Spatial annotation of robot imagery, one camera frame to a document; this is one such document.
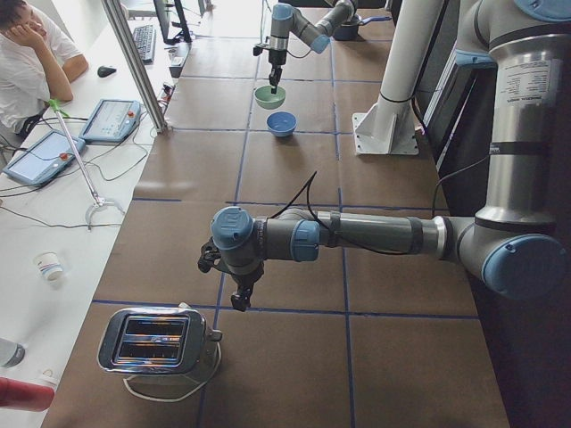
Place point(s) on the red bottle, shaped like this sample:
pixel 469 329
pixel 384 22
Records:
pixel 25 396

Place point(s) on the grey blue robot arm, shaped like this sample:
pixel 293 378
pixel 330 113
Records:
pixel 303 27
pixel 381 243

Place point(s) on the person in white shirt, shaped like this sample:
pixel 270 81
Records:
pixel 38 64

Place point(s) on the blue bowl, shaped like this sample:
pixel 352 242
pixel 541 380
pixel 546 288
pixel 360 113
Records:
pixel 281 123

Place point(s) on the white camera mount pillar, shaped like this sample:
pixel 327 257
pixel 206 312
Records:
pixel 387 128

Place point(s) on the white paper cup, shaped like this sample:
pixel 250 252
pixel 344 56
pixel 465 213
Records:
pixel 49 266

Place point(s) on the black keyboard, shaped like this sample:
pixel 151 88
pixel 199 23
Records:
pixel 144 38

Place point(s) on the green bowl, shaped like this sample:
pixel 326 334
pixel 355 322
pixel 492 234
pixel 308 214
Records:
pixel 269 97

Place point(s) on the blue saucepan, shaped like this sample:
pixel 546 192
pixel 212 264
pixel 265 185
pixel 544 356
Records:
pixel 349 30

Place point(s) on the black monitor stand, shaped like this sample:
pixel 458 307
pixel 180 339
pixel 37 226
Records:
pixel 172 20

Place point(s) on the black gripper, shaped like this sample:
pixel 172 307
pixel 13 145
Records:
pixel 275 58
pixel 244 280

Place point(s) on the near blue teach pendant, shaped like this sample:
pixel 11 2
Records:
pixel 44 160

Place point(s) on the reacher grabber tool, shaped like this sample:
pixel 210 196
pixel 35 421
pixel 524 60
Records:
pixel 100 203

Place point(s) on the black computer mouse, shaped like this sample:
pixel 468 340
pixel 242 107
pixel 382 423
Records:
pixel 105 71

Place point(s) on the blue teach pendant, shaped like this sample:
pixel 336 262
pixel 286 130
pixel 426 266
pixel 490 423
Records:
pixel 44 160
pixel 111 122

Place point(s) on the silver toaster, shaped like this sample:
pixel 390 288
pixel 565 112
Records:
pixel 160 343

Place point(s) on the aluminium frame post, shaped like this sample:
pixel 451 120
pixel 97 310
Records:
pixel 119 24

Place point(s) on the far blue teach pendant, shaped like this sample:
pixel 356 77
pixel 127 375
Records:
pixel 111 122

